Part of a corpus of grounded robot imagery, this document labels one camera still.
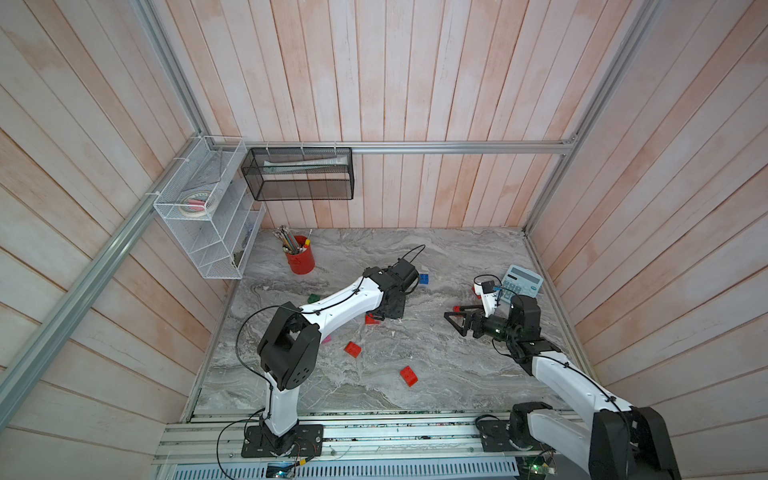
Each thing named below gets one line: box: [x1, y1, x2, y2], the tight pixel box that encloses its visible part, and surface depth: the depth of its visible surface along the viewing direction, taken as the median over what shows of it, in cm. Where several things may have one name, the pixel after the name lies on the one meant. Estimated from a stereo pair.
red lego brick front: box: [400, 365, 419, 387], surface depth 85 cm
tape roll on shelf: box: [178, 192, 210, 218], surface depth 74 cm
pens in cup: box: [272, 224, 313, 255], surface depth 100 cm
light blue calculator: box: [501, 265, 544, 302], surface depth 103 cm
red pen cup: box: [285, 235, 315, 275], surface depth 106 cm
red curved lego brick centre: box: [344, 341, 362, 359], surface depth 90 cm
